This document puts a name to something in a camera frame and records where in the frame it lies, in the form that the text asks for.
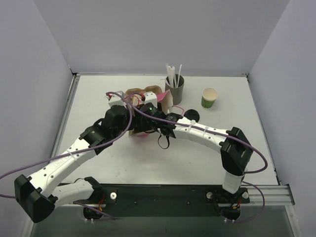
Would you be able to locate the brown paper takeout bag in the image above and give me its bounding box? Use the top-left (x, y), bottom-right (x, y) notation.
top-left (125, 91), bottom-right (183, 138)

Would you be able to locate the brown cardboard cup carrier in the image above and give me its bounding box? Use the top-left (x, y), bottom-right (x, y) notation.
top-left (125, 85), bottom-right (162, 97)

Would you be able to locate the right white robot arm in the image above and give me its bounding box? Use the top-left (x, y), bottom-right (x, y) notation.
top-left (140, 103), bottom-right (253, 194)

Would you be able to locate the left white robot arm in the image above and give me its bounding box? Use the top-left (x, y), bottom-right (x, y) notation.
top-left (14, 105), bottom-right (140, 223)

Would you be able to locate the green paper coffee cup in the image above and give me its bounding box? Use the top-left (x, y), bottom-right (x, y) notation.
top-left (201, 88), bottom-right (218, 109)

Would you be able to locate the grey cylindrical straw holder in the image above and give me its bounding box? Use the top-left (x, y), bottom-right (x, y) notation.
top-left (165, 76), bottom-right (184, 105)

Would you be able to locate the black plastic cup lid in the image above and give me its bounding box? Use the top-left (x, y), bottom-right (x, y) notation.
top-left (184, 109), bottom-right (200, 122)

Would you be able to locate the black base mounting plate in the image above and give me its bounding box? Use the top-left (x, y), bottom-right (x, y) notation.
top-left (80, 184), bottom-right (250, 217)

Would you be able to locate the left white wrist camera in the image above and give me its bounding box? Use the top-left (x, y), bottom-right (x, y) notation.
top-left (105, 91), bottom-right (125, 107)

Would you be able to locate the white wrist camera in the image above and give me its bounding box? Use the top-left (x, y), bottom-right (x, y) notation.
top-left (105, 91), bottom-right (125, 107)
top-left (144, 91), bottom-right (158, 108)

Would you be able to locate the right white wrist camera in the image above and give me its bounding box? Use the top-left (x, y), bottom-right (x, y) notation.
top-left (144, 91), bottom-right (158, 108)

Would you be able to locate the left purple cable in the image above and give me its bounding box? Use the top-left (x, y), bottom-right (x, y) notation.
top-left (0, 91), bottom-right (135, 220)

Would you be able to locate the purple cable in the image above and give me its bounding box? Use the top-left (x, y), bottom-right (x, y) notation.
top-left (0, 91), bottom-right (135, 220)
top-left (128, 103), bottom-right (269, 224)

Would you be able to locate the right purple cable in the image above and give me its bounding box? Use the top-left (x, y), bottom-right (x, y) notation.
top-left (128, 103), bottom-right (269, 224)

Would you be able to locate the aluminium frame rail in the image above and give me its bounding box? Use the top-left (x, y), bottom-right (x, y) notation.
top-left (48, 180), bottom-right (294, 207)

